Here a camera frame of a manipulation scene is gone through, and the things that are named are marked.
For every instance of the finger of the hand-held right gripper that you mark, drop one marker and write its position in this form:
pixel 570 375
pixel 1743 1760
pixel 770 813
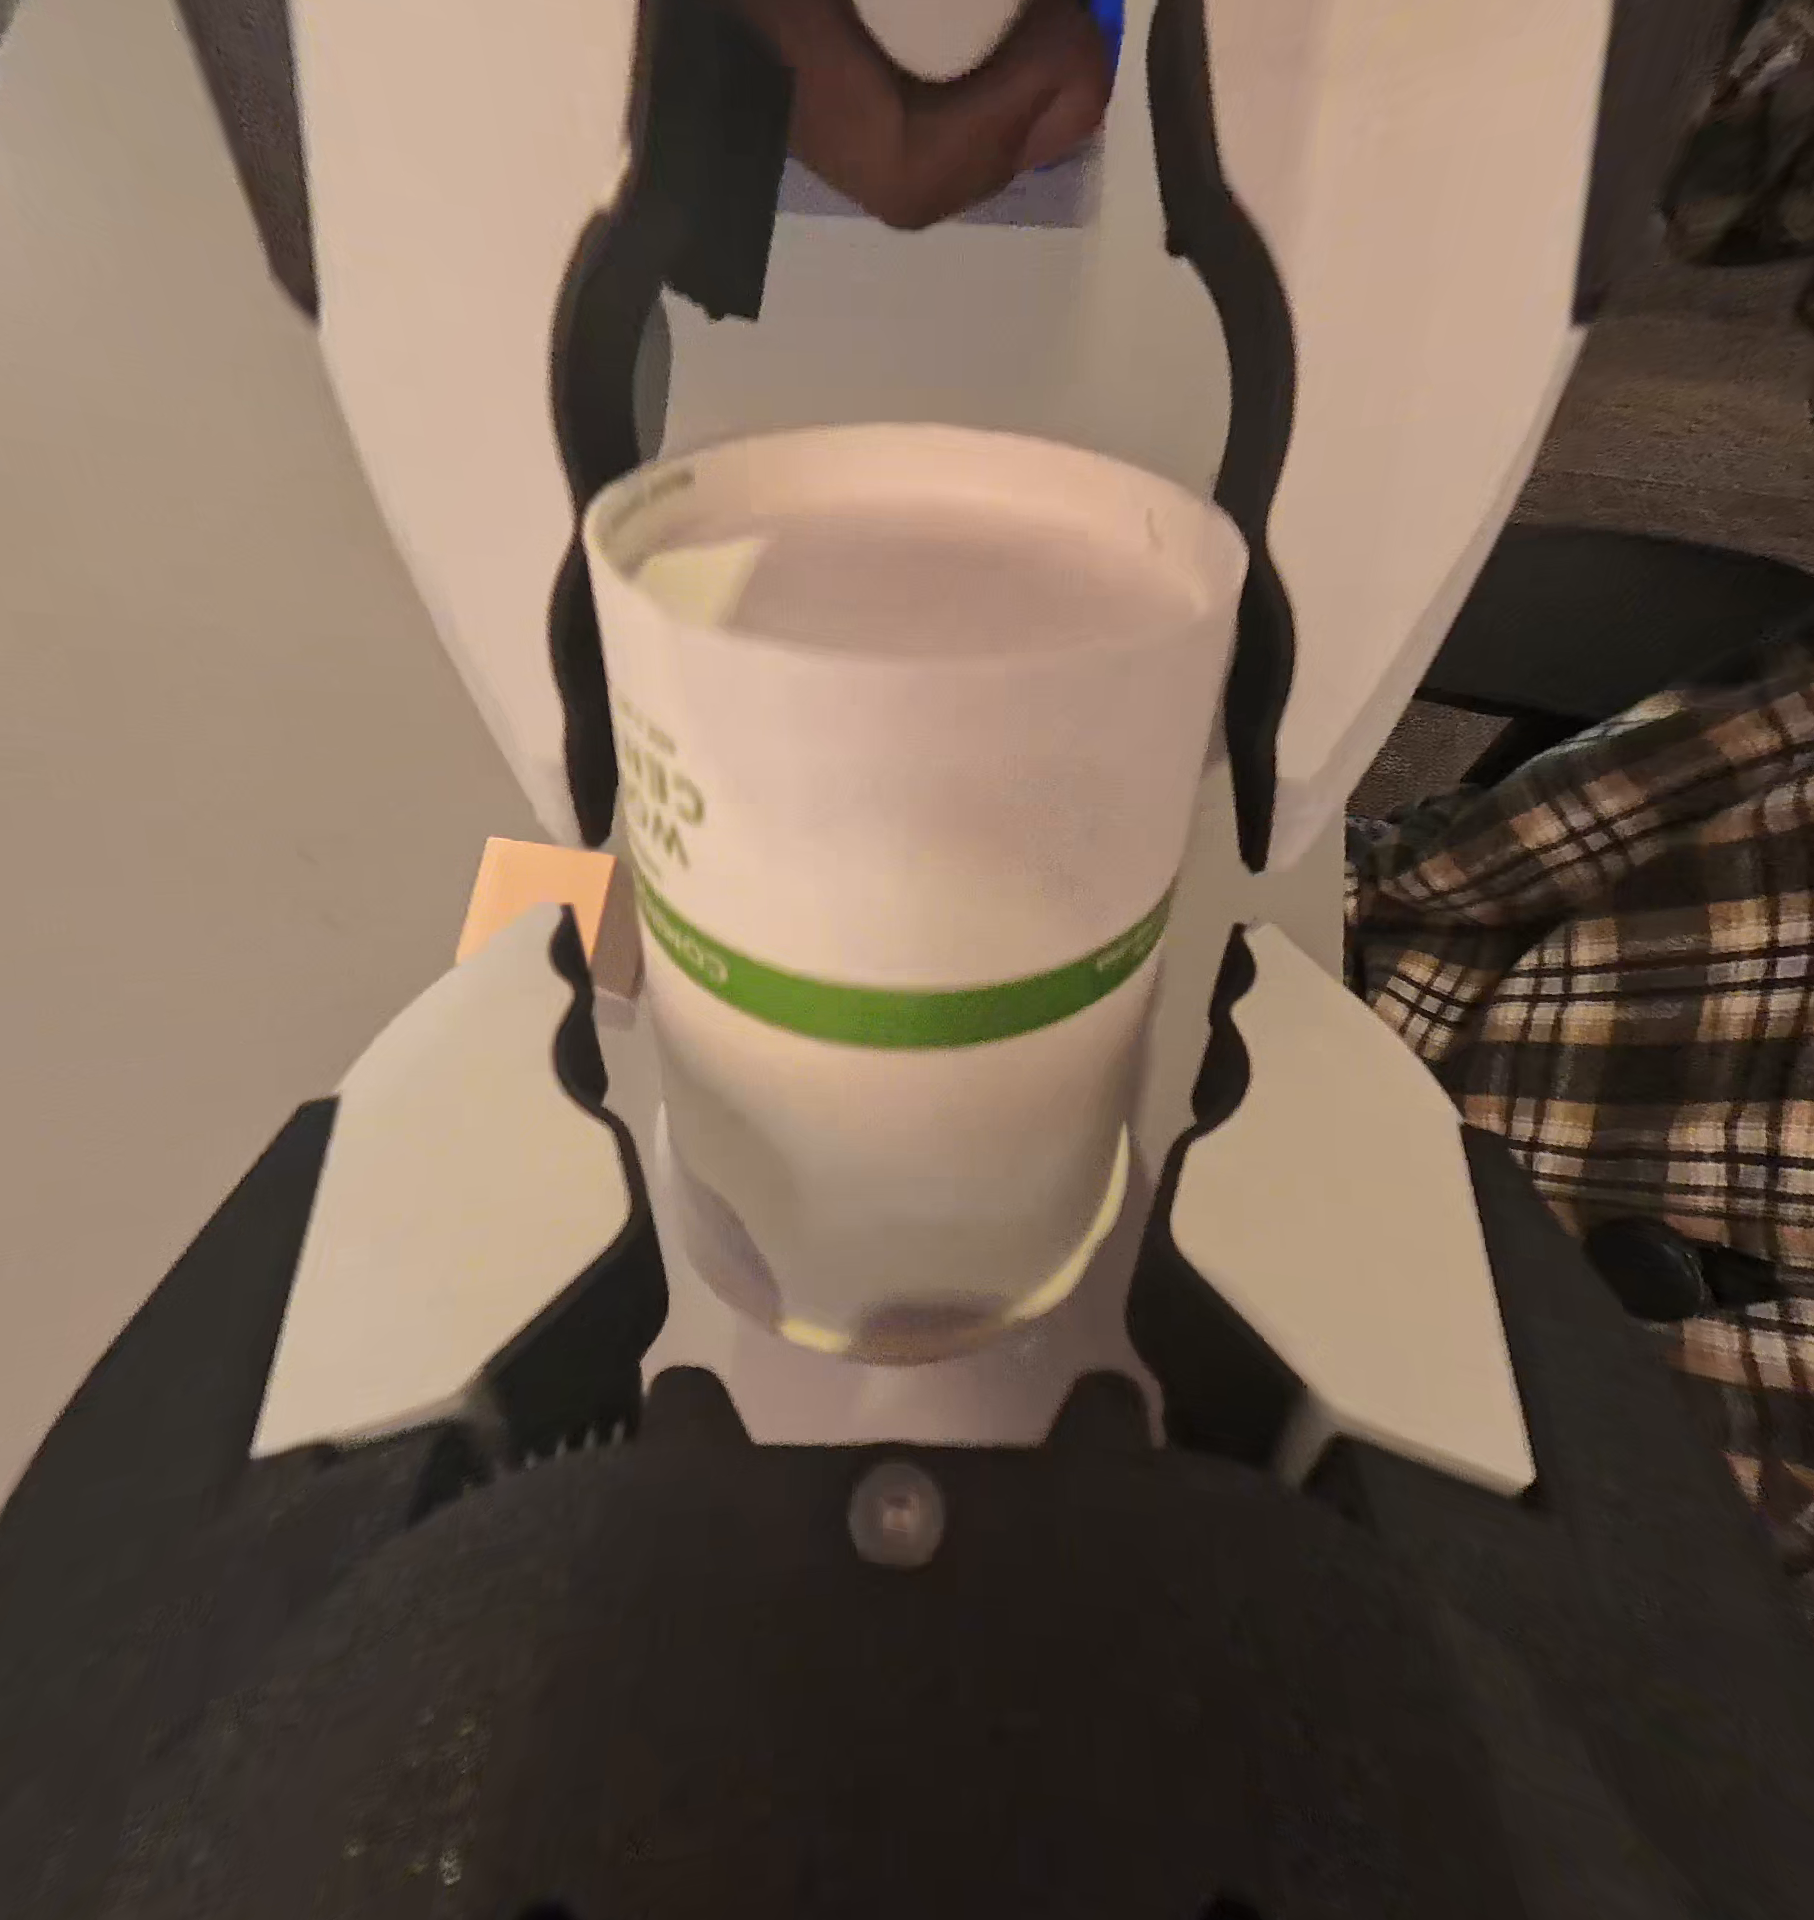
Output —
pixel 1418 300
pixel 459 300

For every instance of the black chair armrest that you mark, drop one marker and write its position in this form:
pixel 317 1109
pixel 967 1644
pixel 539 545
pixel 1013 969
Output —
pixel 1627 629

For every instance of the wooden cube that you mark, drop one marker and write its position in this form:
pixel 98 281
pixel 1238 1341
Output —
pixel 525 878

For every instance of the white paper cup green band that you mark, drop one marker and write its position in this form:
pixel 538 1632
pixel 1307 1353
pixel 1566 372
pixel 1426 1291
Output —
pixel 908 826

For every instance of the person's right hand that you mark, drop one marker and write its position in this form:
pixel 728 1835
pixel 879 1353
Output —
pixel 937 151

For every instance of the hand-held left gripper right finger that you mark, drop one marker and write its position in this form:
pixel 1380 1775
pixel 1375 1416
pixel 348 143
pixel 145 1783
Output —
pixel 1342 1246

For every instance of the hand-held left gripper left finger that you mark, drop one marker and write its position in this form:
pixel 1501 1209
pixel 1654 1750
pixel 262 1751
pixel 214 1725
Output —
pixel 459 1199

